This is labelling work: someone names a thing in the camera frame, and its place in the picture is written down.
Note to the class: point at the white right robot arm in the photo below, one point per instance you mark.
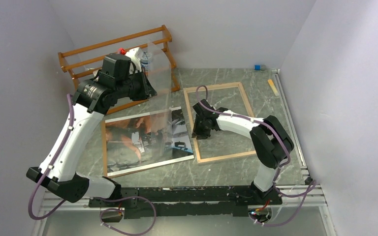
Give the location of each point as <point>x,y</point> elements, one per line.
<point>270,140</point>

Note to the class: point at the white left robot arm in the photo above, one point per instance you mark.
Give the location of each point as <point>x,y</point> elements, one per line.
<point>121,76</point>

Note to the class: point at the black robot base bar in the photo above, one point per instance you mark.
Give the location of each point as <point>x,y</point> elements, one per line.
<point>237,200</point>

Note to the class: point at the wooden frame backing board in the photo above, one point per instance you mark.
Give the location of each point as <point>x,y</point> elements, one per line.
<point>125,148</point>

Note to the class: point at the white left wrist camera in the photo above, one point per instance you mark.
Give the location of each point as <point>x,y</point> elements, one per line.
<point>135,54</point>

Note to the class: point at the large printed photo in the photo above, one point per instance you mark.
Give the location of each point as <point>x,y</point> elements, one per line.
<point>180,147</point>

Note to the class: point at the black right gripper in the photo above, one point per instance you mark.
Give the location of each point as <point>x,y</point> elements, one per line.
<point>197,132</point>

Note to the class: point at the clear acrylic sheet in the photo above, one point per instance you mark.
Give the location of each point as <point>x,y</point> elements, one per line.
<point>158,97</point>

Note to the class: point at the blue capped small bottle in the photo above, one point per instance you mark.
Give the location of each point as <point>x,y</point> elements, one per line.
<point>260,67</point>

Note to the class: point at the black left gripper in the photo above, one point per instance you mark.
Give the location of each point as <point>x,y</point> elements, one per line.
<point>147,90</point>

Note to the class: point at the white blue jar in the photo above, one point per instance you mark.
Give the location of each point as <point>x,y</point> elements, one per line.
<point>146,59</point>

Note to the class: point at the light wooden picture frame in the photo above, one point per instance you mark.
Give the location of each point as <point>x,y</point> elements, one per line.
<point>247,105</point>

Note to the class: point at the small yellow wooden stick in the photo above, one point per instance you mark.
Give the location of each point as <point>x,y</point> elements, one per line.
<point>273,87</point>

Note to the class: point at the aluminium rail frame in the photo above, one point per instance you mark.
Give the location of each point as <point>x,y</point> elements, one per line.
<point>308,194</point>

